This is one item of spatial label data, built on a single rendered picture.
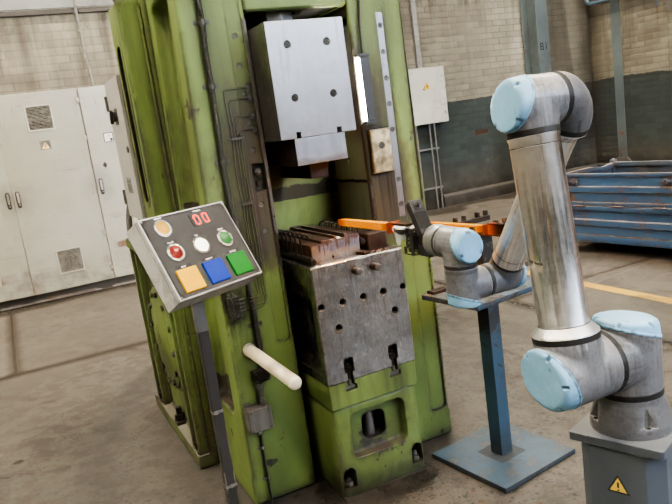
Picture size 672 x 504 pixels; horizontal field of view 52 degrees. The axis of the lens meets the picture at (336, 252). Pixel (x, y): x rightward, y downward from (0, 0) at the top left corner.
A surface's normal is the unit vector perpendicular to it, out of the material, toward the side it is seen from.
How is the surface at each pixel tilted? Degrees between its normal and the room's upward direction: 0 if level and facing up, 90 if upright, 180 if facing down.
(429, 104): 90
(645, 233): 90
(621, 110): 90
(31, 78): 91
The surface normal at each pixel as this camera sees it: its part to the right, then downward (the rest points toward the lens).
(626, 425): -0.52, -0.11
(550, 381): -0.87, 0.29
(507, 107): -0.91, 0.07
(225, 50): 0.44, 0.11
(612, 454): -0.68, 0.23
